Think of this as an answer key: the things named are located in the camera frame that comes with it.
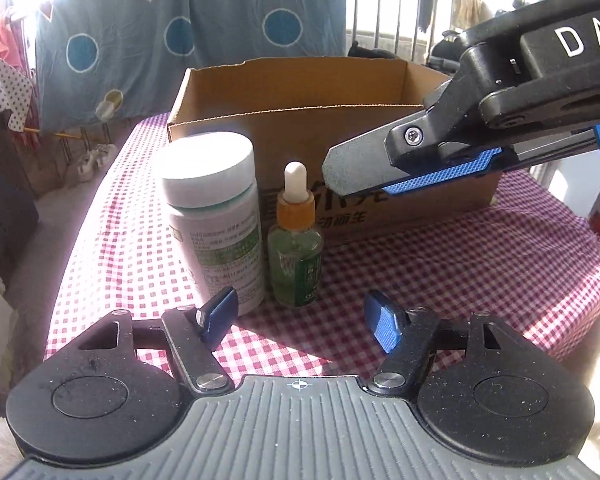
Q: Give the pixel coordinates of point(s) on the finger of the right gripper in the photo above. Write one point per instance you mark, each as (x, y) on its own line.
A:
(419, 151)

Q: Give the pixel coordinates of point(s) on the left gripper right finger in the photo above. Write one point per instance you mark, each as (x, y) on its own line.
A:
(407, 338)

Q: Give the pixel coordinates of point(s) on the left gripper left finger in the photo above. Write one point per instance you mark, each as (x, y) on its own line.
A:
(194, 334)

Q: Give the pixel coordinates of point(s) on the green dropper bottle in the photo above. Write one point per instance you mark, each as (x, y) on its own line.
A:
(295, 244)

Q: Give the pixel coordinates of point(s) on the white pill bottle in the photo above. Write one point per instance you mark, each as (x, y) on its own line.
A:
(209, 184)

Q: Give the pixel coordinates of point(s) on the brown cardboard box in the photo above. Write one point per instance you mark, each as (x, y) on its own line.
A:
(298, 108)

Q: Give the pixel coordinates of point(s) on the purple checkered tablecloth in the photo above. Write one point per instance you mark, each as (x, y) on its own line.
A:
(526, 259)

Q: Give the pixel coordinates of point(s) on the white sneaker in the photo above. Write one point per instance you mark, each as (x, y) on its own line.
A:
(85, 169)
(105, 154)

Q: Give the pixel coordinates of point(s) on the blue patterned bedsheet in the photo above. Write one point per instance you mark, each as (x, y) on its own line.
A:
(102, 60)

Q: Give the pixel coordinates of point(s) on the polka dot white cloth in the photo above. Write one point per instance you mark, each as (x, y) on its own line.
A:
(15, 96)

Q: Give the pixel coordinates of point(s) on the red pink clothing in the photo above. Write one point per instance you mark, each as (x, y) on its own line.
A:
(13, 44)

